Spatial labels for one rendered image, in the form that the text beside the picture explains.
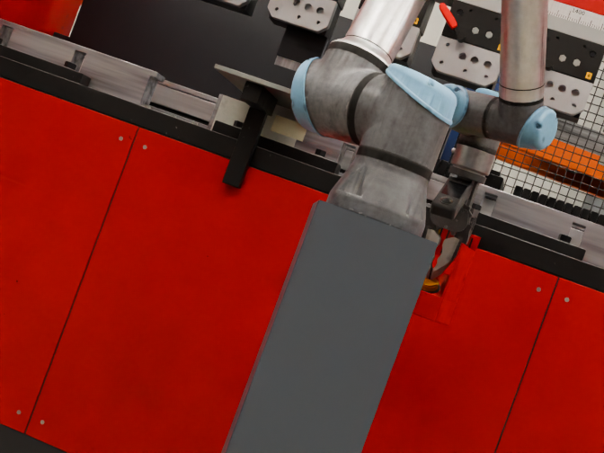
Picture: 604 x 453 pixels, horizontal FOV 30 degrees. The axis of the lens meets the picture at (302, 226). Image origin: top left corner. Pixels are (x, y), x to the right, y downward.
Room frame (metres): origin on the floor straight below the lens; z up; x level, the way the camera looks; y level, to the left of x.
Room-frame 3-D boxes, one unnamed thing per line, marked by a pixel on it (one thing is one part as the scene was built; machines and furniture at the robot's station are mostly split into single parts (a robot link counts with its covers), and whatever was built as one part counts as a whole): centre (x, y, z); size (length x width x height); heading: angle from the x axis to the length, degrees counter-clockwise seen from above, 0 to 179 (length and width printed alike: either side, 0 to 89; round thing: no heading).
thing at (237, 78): (2.46, 0.17, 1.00); 0.26 x 0.18 x 0.01; 168
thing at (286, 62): (2.61, 0.14, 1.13); 0.10 x 0.02 x 0.10; 78
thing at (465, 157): (2.10, -0.25, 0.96); 0.08 x 0.08 x 0.05
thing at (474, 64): (2.53, -0.22, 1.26); 0.15 x 0.09 x 0.17; 78
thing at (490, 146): (2.09, -0.25, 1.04); 0.09 x 0.08 x 0.11; 142
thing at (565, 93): (2.49, -0.42, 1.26); 0.15 x 0.09 x 0.17; 78
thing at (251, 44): (3.15, 0.27, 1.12); 1.13 x 0.02 x 0.44; 78
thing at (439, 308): (2.13, -0.21, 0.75); 0.20 x 0.16 x 0.18; 72
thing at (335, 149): (2.60, 0.09, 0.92); 0.39 x 0.06 x 0.10; 78
